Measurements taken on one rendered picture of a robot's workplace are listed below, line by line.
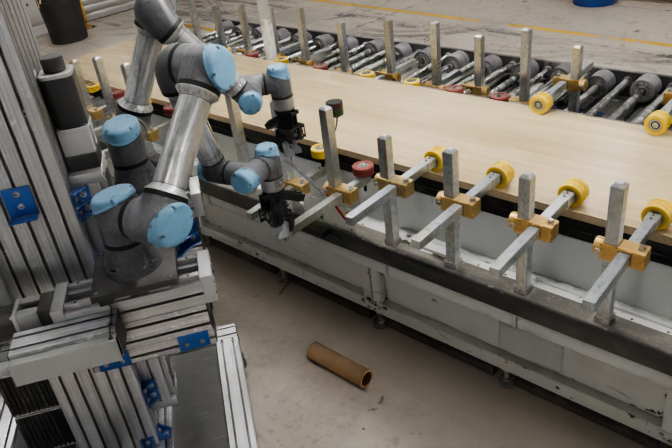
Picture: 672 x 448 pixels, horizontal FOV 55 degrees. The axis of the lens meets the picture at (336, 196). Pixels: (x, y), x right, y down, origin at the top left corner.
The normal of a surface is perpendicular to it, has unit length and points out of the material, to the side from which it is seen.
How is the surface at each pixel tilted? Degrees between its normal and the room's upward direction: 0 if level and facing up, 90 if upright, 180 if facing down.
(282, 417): 0
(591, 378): 91
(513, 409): 0
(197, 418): 0
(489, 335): 90
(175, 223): 95
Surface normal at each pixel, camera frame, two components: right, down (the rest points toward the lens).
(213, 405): -0.11, -0.86
